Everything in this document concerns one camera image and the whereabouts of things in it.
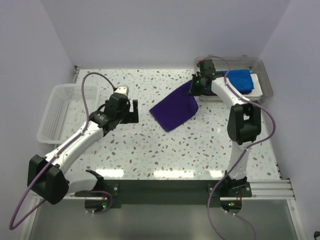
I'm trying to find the purple towel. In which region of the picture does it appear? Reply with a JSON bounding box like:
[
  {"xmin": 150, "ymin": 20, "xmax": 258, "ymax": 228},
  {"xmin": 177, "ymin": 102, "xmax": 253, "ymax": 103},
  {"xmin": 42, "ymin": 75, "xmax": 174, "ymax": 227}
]
[{"xmin": 149, "ymin": 80, "xmax": 199, "ymax": 132}]

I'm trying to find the blue towel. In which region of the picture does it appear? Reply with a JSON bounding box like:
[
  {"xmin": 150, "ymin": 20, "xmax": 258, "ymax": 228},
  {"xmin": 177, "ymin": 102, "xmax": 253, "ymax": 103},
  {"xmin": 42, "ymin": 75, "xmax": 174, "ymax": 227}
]
[{"xmin": 227, "ymin": 69, "xmax": 254, "ymax": 95}]

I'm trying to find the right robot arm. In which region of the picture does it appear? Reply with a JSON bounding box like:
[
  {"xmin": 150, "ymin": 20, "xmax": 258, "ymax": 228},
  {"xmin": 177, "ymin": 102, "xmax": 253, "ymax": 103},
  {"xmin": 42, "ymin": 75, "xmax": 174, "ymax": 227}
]
[{"xmin": 188, "ymin": 57, "xmax": 262, "ymax": 197}]

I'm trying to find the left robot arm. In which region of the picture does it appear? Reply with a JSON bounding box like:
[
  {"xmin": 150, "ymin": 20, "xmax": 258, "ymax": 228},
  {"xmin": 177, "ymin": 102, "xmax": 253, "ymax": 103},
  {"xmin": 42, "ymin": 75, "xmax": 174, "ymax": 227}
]
[{"xmin": 27, "ymin": 86, "xmax": 139, "ymax": 205}]

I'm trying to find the clear plastic bin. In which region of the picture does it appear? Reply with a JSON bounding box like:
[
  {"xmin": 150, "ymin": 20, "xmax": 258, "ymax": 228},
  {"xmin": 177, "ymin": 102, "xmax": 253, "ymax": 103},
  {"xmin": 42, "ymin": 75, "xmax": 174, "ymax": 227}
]
[{"xmin": 193, "ymin": 55, "xmax": 274, "ymax": 101}]

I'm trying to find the white plastic laundry basket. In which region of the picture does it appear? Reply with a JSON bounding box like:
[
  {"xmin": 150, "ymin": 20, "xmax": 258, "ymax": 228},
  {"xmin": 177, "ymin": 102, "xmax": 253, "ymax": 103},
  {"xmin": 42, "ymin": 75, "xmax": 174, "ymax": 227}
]
[{"xmin": 36, "ymin": 84, "xmax": 86, "ymax": 145}]

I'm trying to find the white folded towel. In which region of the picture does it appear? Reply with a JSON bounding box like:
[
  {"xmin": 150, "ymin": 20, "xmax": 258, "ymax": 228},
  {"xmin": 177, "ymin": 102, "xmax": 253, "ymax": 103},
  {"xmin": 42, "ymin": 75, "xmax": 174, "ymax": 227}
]
[{"xmin": 245, "ymin": 73, "xmax": 263, "ymax": 100}]

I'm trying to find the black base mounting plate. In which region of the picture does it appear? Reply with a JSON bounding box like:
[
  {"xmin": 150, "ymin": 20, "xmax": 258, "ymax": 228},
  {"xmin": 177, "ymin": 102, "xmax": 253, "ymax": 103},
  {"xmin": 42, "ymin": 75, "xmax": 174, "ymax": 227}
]
[{"xmin": 74, "ymin": 179, "xmax": 253, "ymax": 210}]

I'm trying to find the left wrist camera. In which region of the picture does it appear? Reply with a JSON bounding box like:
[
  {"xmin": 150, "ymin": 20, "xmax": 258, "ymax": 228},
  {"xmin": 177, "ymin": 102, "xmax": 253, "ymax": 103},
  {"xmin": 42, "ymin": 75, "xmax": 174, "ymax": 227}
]
[{"xmin": 114, "ymin": 85, "xmax": 129, "ymax": 96}]

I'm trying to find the aluminium rail frame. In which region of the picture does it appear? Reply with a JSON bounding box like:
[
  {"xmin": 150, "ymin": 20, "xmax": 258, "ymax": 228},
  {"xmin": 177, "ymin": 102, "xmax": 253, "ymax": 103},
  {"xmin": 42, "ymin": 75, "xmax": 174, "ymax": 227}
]
[{"xmin": 31, "ymin": 65, "xmax": 297, "ymax": 201}]

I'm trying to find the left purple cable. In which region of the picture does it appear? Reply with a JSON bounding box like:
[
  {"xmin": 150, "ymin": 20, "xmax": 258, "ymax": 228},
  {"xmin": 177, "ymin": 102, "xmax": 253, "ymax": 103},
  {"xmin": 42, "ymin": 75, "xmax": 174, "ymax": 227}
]
[{"xmin": 9, "ymin": 72, "xmax": 118, "ymax": 230}]

